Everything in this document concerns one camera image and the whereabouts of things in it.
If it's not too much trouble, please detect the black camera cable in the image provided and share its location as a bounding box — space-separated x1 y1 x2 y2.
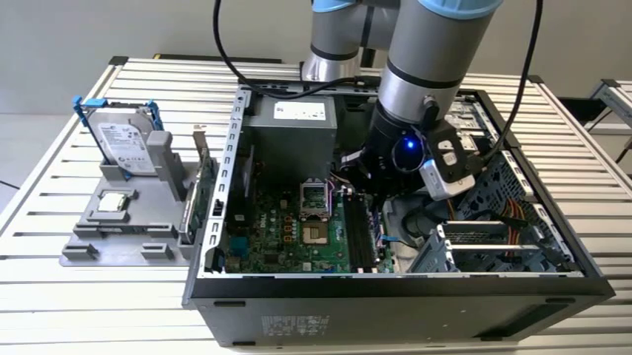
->
487 0 544 160

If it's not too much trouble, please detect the grey disk bay frame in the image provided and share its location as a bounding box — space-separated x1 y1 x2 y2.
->
409 220 544 274

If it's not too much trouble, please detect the black RAM slot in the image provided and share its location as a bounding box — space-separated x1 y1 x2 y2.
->
342 189 360 274
358 192 373 274
366 201 381 274
350 189 365 274

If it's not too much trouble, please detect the metal slat side table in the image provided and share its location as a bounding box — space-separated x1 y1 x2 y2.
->
586 77 632 163

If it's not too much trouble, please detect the grey metal drive bay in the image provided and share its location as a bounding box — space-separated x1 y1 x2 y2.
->
441 94 496 152

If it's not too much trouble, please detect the thin metal locking lever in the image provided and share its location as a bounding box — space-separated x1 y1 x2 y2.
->
325 179 340 223

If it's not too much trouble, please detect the CPU socket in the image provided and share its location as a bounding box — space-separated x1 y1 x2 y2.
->
301 220 332 246

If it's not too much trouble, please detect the perforated metal disk bay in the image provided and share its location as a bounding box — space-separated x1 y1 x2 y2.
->
452 149 580 275

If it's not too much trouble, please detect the silver CPU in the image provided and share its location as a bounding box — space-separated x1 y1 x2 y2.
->
97 192 133 214

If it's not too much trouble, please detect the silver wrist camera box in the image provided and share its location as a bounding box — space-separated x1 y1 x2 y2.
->
419 120 488 203

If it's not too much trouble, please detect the grey plastic parts rack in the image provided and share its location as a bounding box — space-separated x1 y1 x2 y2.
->
59 129 209 267

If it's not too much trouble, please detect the metal socket cover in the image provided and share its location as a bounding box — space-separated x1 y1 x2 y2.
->
300 178 332 220

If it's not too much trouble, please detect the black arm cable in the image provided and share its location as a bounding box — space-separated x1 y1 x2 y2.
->
211 0 377 99

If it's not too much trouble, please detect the open black PC case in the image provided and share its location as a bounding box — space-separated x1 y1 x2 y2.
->
181 76 618 348

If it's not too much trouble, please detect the green motherboard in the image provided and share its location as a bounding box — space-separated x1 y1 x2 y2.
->
219 184 400 275

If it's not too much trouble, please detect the hard disk in blue carrier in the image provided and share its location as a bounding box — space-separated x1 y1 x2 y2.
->
73 95 167 182

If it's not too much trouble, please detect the black looped cable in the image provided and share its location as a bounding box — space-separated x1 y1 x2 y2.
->
403 203 445 247

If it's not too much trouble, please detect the grey power supply unit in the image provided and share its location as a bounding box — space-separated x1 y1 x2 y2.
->
241 94 341 186

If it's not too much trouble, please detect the red yellow wire bundle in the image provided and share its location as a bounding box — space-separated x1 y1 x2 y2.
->
499 197 528 262

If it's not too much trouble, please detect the graphics card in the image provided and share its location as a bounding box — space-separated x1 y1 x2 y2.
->
177 124 222 245

